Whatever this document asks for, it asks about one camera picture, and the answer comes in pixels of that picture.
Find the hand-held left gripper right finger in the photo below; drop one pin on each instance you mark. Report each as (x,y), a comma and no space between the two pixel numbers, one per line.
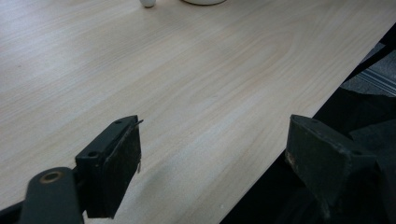
(323,161)

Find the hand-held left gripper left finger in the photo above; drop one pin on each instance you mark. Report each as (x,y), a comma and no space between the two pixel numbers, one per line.
(109,174)

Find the white cup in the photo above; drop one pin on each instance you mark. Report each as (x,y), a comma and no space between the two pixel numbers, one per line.
(204,1)

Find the metal floor rail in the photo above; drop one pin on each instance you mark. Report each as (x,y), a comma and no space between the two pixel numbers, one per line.
(381,79)

